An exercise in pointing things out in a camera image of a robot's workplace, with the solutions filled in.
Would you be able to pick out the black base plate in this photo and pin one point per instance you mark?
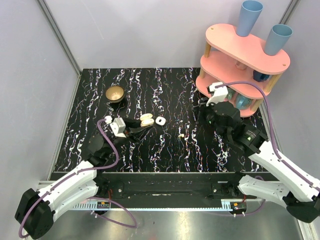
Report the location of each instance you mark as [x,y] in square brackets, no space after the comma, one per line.
[215,185]

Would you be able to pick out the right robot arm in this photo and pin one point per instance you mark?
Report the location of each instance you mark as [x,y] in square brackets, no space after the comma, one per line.
[298,191]

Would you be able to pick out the pink small cup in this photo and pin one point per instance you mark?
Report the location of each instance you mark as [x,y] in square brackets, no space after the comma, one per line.
[241,66]

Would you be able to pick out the white earbud charging case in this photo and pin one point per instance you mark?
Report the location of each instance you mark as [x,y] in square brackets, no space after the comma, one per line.
[161,121]

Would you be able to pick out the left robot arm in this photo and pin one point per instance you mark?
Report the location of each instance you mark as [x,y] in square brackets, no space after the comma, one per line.
[39,209]

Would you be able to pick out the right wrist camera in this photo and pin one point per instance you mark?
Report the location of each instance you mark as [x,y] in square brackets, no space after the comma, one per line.
[217,92]

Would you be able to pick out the teal mug left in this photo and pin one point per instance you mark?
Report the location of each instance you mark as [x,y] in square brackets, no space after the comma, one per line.
[230,93]

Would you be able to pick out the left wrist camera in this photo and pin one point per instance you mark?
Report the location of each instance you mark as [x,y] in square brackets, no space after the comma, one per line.
[118,127]

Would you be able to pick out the gold bowl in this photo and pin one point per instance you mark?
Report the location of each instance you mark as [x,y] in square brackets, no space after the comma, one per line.
[115,94]

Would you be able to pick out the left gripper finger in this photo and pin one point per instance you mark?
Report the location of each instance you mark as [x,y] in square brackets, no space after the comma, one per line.
[132,123]
[138,133]

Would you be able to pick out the blue cup rear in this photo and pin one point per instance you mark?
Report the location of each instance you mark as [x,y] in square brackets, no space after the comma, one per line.
[248,15]

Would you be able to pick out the teal mug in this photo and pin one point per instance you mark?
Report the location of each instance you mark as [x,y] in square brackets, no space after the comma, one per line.
[230,93]
[242,102]

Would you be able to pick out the blue cup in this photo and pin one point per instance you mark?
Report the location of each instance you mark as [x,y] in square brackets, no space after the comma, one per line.
[248,15]
[277,38]

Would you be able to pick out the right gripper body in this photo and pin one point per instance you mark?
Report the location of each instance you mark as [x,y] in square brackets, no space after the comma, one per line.
[206,114]

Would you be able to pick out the blue cup right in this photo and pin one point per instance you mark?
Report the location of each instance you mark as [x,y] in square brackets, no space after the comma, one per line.
[277,38]

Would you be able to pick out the teal mug right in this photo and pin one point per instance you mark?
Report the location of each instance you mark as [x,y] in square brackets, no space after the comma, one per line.
[242,102]

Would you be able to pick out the pink three-tier shelf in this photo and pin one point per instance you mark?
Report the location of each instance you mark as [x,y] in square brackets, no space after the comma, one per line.
[223,49]

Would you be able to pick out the aluminium rail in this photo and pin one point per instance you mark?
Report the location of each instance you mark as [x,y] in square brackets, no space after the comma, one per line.
[164,201]

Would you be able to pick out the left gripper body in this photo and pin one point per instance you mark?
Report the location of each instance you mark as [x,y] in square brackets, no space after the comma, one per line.
[130,129]

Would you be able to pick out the dark blue mug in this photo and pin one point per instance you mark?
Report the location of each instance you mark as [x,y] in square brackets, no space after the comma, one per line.
[260,77]

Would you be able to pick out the beige earbud charging case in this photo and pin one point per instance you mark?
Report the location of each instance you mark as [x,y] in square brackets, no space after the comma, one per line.
[146,120]

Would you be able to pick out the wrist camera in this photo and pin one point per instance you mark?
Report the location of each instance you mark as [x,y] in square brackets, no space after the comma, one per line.
[118,127]
[217,92]

